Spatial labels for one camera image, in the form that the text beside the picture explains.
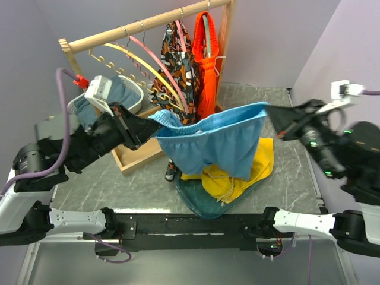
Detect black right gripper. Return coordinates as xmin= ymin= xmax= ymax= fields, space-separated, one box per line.
xmin=264 ymin=96 xmax=346 ymax=178

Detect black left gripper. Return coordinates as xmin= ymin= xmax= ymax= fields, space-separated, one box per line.
xmin=68 ymin=100 xmax=165 ymax=172

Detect yellow hanger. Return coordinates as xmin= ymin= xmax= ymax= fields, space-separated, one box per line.
xmin=88 ymin=42 xmax=185 ymax=113

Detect light blue shorts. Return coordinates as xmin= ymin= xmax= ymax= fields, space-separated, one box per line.
xmin=150 ymin=102 xmax=268 ymax=180

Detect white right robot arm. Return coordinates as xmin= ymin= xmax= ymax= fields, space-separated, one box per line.
xmin=260 ymin=100 xmax=379 ymax=257

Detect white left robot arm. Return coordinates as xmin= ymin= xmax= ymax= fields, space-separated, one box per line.
xmin=1 ymin=102 xmax=162 ymax=246

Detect patterned shorts on hanger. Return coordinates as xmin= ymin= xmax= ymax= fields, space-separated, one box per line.
xmin=148 ymin=21 xmax=201 ymax=182

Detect orange shorts on hanger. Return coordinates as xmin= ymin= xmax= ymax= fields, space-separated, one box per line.
xmin=192 ymin=11 xmax=220 ymax=119

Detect yellow shorts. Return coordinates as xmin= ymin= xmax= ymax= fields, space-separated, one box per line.
xmin=180 ymin=137 xmax=274 ymax=205

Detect pink hanger under patterned shorts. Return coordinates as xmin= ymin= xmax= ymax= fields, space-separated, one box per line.
xmin=175 ymin=20 xmax=187 ymax=52

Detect green hanger under orange shorts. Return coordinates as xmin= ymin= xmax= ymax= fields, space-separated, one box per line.
xmin=202 ymin=0 xmax=215 ymax=58

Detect wooden clothes rack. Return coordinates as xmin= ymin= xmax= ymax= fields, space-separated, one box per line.
xmin=58 ymin=0 xmax=238 ymax=176

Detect grey-blue cloth in basket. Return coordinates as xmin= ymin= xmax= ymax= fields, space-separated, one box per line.
xmin=70 ymin=75 xmax=144 ymax=129

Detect white plastic basket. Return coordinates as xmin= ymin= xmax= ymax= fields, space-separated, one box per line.
xmin=73 ymin=75 xmax=144 ymax=118

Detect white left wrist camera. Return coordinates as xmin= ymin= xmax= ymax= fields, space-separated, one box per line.
xmin=66 ymin=75 xmax=113 ymax=116

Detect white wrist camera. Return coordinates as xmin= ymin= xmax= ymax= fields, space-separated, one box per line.
xmin=316 ymin=80 xmax=365 ymax=114
xmin=66 ymin=75 xmax=113 ymax=116

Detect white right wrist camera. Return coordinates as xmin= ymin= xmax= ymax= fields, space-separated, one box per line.
xmin=316 ymin=80 xmax=365 ymax=114

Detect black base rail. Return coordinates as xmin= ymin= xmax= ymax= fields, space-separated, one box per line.
xmin=97 ymin=213 xmax=292 ymax=252

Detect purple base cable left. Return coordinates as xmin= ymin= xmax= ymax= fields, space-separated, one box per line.
xmin=85 ymin=233 xmax=132 ymax=264

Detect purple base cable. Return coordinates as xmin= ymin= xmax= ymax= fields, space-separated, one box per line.
xmin=261 ymin=233 xmax=312 ymax=285
xmin=85 ymin=233 xmax=132 ymax=264

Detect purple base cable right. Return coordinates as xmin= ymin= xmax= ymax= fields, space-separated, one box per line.
xmin=261 ymin=233 xmax=312 ymax=285

